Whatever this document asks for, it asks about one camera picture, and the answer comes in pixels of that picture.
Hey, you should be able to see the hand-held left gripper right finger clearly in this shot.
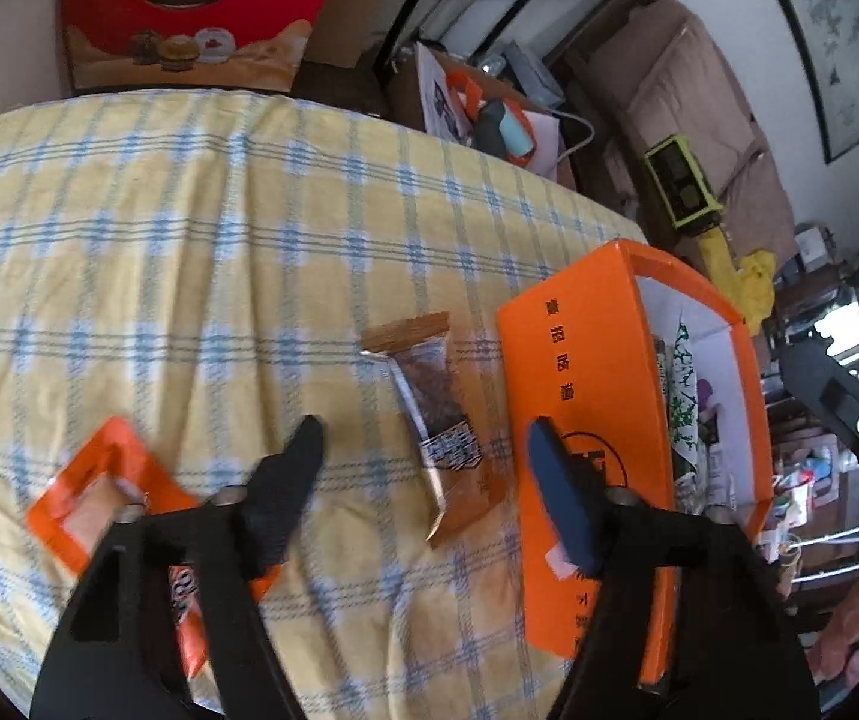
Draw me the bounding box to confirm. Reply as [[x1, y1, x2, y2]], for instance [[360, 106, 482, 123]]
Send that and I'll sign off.
[[525, 416, 824, 720]]

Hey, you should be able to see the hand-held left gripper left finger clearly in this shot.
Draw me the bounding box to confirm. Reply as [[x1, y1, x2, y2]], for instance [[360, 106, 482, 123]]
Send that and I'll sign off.
[[28, 414, 326, 720]]

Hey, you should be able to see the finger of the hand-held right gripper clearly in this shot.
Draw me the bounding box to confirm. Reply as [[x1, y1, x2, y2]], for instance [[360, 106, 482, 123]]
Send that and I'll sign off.
[[776, 343, 859, 533]]

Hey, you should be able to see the purple drink pouch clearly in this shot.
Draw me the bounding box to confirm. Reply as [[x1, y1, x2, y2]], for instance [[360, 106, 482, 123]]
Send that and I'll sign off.
[[695, 377, 723, 443]]

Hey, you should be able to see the orange cardboard box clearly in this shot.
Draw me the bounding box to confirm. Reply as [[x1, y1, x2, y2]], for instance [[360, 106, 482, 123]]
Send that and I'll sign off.
[[495, 238, 774, 695]]

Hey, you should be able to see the brown snack packet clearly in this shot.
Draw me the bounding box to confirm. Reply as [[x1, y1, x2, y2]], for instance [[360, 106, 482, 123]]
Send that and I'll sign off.
[[359, 313, 507, 550]]

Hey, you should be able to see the green white seaweed packet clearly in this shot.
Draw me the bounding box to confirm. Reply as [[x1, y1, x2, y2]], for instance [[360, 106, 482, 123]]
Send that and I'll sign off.
[[654, 321, 705, 511]]

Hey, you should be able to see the yellow cloth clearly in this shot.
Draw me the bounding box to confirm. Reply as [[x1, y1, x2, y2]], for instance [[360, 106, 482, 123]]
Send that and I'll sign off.
[[699, 229, 779, 338]]

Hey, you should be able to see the orange snack packet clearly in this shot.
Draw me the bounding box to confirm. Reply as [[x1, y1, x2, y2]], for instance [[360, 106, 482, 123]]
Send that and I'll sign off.
[[25, 416, 284, 680]]

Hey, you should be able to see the yellow plaid tablecloth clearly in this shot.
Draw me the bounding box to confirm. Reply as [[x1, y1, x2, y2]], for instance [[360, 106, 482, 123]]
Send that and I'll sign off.
[[0, 86, 701, 720]]

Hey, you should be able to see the green black device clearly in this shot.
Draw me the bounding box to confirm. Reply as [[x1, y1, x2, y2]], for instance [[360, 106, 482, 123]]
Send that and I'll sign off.
[[641, 133, 723, 232]]

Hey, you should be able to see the brown sofa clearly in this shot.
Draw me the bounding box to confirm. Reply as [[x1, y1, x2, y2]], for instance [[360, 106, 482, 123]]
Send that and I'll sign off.
[[564, 0, 801, 256]]

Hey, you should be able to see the teal grey massage gun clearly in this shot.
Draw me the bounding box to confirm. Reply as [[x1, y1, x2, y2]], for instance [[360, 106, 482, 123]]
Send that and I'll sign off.
[[470, 97, 533, 163]]

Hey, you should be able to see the red gift box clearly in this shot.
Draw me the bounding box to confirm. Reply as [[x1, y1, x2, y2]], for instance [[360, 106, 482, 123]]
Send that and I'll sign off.
[[58, 0, 356, 95]]

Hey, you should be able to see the brown cardboard box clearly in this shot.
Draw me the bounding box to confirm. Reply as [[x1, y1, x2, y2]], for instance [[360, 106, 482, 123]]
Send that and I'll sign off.
[[290, 0, 446, 72]]

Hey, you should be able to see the white cable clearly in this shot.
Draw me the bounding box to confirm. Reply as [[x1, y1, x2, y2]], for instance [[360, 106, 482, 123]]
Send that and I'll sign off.
[[549, 109, 597, 166]]

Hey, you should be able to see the framed wall picture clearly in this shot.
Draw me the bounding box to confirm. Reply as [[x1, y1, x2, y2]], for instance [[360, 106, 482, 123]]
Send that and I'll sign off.
[[746, 0, 859, 164]]

